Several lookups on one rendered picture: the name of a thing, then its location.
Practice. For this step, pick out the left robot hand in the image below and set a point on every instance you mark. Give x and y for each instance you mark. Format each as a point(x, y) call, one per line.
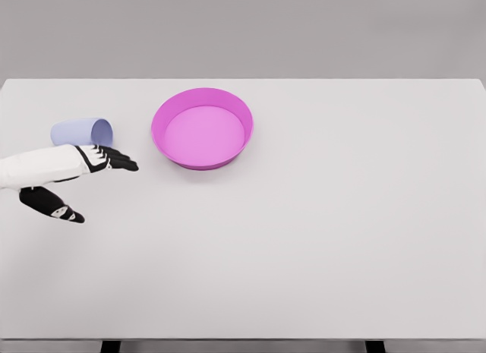
point(45, 165)

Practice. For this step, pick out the lavender plastic cup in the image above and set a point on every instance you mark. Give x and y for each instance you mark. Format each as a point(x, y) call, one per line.
point(72, 131)

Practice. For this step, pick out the pink round plate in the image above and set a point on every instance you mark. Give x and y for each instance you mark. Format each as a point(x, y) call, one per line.
point(203, 134)

